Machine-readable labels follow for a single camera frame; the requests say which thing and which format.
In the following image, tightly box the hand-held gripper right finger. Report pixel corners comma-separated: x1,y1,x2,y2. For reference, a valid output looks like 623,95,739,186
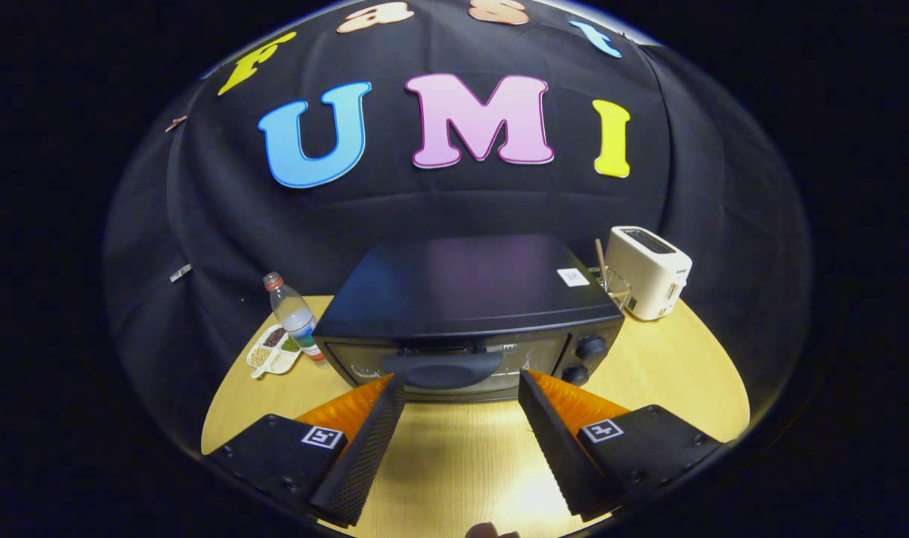
518,368,724,522

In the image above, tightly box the wire metal basket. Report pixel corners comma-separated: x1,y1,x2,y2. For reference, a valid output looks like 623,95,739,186
591,265,635,313

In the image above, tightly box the black toaster oven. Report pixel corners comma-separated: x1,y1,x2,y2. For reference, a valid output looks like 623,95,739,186
312,234,626,404

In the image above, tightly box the white bread toaster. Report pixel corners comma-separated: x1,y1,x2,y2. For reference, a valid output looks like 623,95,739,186
606,226,693,322

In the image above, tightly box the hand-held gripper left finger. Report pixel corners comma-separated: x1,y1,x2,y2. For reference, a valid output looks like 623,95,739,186
204,374,407,528

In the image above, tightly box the clear plastic water bottle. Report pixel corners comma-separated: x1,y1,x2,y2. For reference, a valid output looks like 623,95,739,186
263,271,330,368

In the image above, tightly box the white divided snack dish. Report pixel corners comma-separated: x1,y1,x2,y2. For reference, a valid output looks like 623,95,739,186
246,324,303,380

